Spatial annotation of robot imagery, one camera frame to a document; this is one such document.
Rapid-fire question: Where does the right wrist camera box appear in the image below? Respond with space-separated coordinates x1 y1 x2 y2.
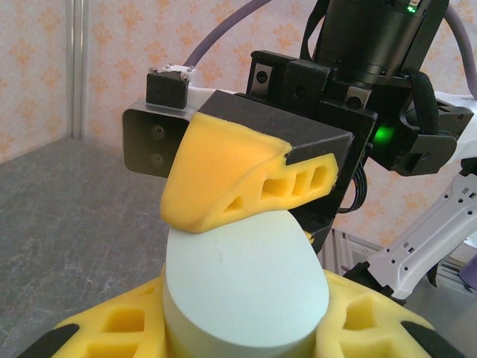
121 65 200 178

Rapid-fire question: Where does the mint green earbud charging case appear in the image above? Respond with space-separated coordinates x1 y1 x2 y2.
162 208 332 358

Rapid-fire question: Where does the black braided cable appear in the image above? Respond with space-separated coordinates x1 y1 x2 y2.
404 70 440 137

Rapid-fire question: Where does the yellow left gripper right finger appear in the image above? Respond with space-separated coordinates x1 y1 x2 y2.
315 268 465 358

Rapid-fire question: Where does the wide aluminium mounting rail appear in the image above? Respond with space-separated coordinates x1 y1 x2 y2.
323 227 477 299

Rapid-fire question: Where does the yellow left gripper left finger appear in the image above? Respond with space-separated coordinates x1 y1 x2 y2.
22 274 168 358

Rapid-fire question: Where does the lilac cable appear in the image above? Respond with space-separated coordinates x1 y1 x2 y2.
185 0 477 101

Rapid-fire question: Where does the aluminium frame post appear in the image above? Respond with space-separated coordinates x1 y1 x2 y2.
66 0 92 139

